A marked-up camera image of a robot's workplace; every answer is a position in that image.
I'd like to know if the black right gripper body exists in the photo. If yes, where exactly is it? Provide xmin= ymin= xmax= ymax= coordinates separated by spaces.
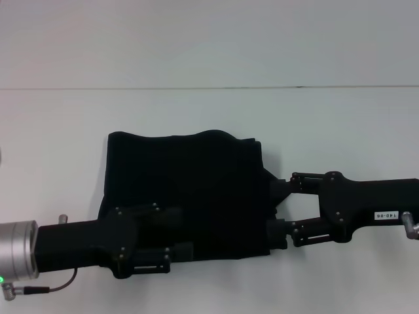
xmin=316 ymin=170 xmax=419 ymax=243

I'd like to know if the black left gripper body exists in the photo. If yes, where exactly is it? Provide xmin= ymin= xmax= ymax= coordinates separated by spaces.
xmin=34 ymin=209 xmax=138 ymax=279

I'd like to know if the black shirt with FREE print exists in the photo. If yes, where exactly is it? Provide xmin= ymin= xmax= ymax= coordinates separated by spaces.
xmin=98 ymin=130 xmax=294 ymax=262

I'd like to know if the left gripper cable with connector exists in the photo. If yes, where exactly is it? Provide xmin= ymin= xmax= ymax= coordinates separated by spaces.
xmin=1 ymin=267 xmax=79 ymax=300

